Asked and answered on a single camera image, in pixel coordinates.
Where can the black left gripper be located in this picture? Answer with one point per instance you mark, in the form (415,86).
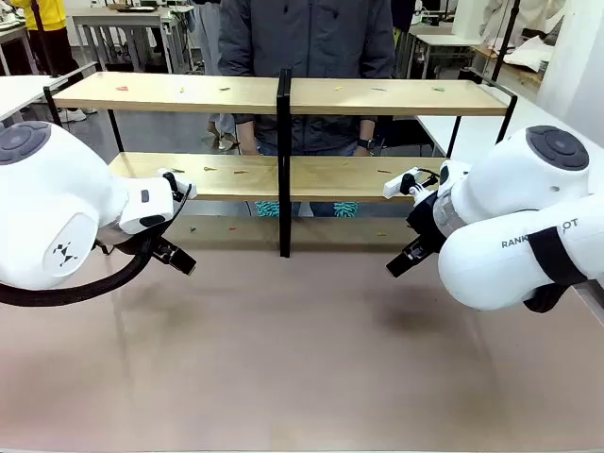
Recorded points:
(156,246)

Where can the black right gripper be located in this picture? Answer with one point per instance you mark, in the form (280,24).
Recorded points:
(427,222)

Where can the teal chenille duster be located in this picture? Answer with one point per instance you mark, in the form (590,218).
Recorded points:
(347,209)
(267,209)

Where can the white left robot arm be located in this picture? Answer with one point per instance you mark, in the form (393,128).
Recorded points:
(47,198)

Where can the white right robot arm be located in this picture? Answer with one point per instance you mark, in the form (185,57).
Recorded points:
(519,189)

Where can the grey-sleeved right forearm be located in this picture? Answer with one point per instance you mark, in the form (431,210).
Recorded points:
(245,125)

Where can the person left hand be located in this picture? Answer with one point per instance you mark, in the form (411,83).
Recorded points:
(362,151)

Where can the person right hand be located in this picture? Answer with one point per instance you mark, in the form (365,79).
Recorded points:
(249,145)

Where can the black wristwatch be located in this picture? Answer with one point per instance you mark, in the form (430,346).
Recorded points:
(365,143)

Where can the white side table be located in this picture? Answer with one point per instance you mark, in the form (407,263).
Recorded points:
(472,132)
(23,92)

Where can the white background table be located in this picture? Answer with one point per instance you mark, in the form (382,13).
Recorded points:
(443,40)

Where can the person torso grey jacket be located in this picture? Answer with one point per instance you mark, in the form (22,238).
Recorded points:
(307,42)

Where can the white cloth pile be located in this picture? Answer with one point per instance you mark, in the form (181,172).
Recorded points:
(528,54)

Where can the black stand pole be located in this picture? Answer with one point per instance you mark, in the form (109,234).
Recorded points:
(508,33)
(41,40)

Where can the grey metal table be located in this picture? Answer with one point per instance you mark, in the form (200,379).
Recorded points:
(118,16)

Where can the white hanging garment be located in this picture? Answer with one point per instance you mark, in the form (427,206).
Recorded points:
(524,14)

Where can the bystander in yellow shirt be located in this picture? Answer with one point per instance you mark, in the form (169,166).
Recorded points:
(45,19)

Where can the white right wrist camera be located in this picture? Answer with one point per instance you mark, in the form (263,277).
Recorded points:
(396,185)

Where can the wooden shelf black metal frame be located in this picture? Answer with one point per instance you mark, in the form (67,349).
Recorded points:
(189,96)

